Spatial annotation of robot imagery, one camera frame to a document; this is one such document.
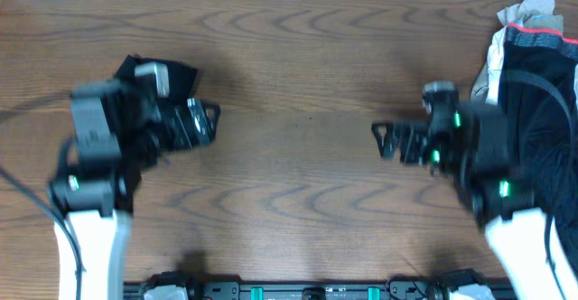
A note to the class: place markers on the folded black garment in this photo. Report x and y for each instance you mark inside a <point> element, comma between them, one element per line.
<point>182,77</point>

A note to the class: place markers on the black leggings red waistband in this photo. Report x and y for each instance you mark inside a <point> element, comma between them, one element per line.
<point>536,92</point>

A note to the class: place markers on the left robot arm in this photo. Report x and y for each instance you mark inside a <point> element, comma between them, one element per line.
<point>122,128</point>

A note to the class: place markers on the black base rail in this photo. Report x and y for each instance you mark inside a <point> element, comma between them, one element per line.
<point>461,284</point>

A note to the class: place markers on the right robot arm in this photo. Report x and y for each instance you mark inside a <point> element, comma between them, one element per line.
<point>512,203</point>

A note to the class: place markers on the white t-shirt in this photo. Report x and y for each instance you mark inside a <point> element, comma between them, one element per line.
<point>494,64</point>

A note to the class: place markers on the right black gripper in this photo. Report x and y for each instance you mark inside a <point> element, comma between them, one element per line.
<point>414,128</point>

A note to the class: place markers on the beige grey garment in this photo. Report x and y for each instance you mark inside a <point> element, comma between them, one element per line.
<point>532,14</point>

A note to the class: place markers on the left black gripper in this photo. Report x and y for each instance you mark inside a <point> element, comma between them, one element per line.
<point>194,123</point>

